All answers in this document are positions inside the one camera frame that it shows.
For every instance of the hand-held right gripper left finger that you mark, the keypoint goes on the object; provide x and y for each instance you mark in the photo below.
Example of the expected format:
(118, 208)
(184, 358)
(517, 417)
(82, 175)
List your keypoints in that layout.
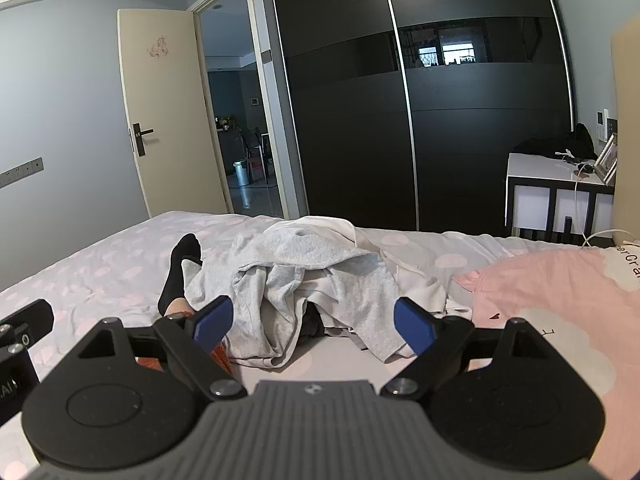
(212, 325)

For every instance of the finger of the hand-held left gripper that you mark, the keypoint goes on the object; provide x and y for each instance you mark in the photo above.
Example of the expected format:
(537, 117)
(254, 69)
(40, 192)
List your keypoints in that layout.
(30, 317)

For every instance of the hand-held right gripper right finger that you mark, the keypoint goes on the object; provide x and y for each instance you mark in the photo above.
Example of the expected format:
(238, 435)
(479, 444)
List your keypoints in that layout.
(412, 327)

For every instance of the grey sweatshirt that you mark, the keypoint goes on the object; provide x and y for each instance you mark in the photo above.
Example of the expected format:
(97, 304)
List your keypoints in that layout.
(280, 280)

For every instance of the white garment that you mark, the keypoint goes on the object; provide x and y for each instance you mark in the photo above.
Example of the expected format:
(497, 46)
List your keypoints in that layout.
(415, 270)

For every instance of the person's foot in black sock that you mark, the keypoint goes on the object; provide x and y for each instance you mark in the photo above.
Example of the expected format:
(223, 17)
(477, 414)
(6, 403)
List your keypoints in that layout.
(175, 275)

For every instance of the polka dot bed sheet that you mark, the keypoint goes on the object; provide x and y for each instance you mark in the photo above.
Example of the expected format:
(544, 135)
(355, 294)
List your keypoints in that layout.
(100, 260)

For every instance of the dark clothing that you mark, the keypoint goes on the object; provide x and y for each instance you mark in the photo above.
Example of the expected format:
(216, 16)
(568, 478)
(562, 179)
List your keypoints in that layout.
(312, 327)

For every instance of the pink cloud print pillow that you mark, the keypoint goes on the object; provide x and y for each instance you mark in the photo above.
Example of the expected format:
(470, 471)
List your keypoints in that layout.
(550, 285)

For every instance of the silver trash bin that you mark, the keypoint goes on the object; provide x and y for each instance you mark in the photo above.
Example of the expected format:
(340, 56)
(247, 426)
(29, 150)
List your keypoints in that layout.
(241, 174)

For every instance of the dark chair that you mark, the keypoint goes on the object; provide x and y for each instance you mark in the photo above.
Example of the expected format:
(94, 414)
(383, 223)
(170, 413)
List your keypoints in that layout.
(257, 152)

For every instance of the white nightstand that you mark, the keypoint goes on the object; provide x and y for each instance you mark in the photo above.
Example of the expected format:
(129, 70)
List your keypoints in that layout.
(535, 165)

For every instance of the cream room door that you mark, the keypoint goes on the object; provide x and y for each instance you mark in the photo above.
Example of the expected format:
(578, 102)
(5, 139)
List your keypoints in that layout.
(170, 110)

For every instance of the black sliding wardrobe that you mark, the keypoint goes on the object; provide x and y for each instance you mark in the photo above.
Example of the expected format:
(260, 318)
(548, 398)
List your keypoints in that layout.
(350, 110)

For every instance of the black bag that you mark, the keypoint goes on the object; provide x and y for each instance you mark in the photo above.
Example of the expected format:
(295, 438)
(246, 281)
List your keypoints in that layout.
(580, 142)

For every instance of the beige headboard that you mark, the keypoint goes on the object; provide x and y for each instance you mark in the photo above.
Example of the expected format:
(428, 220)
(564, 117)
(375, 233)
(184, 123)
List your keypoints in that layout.
(627, 110)

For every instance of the grey wall outlet strip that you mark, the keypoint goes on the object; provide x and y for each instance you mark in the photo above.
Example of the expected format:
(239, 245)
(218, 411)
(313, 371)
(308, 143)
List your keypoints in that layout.
(22, 171)

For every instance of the picture frame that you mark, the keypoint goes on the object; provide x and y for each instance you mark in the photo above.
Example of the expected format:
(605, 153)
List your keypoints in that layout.
(606, 160)

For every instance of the wall switch panel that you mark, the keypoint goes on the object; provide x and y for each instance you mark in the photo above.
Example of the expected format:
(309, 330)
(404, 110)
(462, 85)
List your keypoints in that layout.
(604, 125)

